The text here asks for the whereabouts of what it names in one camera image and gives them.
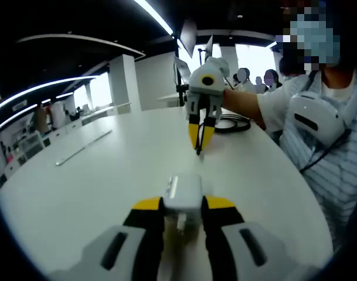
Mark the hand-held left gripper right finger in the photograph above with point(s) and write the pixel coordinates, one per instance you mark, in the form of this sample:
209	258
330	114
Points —
234	251

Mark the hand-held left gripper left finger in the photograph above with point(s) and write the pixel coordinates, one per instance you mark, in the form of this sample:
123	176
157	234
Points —
128	251

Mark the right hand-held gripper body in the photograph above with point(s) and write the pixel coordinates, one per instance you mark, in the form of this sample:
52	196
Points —
206	80

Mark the white charger adapter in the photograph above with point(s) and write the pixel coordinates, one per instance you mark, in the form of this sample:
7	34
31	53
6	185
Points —
184	193

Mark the person's right hand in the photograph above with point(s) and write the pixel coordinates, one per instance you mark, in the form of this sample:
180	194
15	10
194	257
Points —
220	67

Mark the person's left hand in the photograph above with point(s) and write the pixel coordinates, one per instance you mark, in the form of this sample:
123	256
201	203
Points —
184	254

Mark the light flat panel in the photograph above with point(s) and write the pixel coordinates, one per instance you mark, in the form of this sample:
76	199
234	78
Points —
181	68

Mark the dark flat panel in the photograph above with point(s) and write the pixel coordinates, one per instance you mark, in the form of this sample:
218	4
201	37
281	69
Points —
188	36

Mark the long curved ceiling light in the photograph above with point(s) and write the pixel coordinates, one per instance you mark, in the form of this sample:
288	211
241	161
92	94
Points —
154	14

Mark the white worn chest device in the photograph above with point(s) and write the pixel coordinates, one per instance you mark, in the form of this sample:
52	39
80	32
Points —
313	111

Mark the thin metal strip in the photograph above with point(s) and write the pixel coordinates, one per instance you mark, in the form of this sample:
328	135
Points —
84	147

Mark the person in striped shirt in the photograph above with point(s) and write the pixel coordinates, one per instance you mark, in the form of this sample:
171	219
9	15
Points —
327	181

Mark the white mesh office chair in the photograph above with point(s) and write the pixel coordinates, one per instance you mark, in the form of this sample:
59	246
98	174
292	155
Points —
31	145

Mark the thin ceiling light strip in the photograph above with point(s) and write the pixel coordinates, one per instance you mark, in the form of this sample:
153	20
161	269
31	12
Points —
49	87

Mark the short ceiling light strip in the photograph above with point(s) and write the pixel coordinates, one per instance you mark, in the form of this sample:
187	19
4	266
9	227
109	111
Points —
15	117

